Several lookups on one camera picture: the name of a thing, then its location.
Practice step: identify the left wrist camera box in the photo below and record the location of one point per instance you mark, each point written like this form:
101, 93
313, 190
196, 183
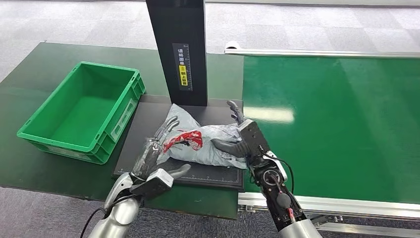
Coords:
154, 184

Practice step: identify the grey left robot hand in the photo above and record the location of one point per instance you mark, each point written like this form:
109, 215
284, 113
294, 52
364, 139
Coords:
147, 161

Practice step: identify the aluminium conveyor side rail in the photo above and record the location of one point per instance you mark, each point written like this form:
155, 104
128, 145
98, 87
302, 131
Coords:
361, 208
311, 53

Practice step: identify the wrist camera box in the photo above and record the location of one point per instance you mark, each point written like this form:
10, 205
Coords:
256, 138
154, 184

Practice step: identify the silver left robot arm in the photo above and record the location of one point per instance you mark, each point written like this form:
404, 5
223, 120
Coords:
118, 213

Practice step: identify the green plastic crate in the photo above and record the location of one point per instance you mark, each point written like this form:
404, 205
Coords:
82, 115

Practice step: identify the black scanner column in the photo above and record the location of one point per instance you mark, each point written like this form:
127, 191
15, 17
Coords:
178, 26

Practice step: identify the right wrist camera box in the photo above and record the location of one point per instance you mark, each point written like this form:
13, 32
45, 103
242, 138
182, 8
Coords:
256, 138

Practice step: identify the black and yellow column label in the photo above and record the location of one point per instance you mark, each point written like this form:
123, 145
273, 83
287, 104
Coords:
183, 65

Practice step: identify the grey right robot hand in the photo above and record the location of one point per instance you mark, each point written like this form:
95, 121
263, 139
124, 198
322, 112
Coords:
231, 148

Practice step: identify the white and red plastic package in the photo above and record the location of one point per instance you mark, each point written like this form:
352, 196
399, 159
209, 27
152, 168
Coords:
203, 148

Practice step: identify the black scanner base plate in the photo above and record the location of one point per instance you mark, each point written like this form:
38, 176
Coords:
144, 124

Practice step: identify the green conveyor belt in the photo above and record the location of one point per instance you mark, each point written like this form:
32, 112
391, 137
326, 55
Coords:
344, 115

